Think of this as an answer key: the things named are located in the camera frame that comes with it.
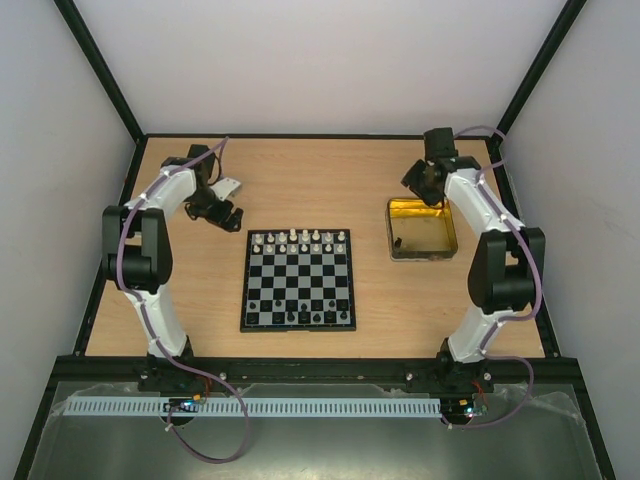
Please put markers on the black frame enclosure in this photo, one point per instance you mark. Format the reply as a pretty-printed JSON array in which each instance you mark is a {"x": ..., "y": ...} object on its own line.
[{"x": 553, "y": 368}]

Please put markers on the black mounting rail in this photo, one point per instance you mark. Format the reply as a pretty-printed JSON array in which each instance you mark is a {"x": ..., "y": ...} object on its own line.
[{"x": 433, "y": 376}]

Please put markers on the black white chessboard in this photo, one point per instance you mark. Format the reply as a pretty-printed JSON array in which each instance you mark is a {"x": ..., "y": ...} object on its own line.
[{"x": 315, "y": 269}]

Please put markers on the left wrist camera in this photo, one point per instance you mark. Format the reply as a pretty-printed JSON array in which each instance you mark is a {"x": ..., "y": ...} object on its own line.
[{"x": 226, "y": 188}]

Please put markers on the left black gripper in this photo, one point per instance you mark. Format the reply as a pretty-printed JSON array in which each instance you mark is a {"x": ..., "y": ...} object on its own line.
[{"x": 220, "y": 218}]

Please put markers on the white slotted cable duct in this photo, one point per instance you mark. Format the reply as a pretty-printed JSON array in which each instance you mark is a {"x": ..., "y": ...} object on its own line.
[{"x": 255, "y": 407}]

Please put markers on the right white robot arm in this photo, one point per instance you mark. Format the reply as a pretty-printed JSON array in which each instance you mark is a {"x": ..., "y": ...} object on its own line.
[{"x": 505, "y": 277}]

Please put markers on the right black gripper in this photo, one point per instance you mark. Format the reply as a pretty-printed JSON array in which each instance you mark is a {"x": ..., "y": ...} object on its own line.
[{"x": 430, "y": 189}]

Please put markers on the gold metal tin tray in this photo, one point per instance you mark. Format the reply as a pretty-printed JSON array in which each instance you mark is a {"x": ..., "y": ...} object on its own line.
[{"x": 427, "y": 233}]

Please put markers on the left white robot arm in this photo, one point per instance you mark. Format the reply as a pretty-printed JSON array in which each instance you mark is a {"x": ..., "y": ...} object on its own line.
[{"x": 136, "y": 250}]

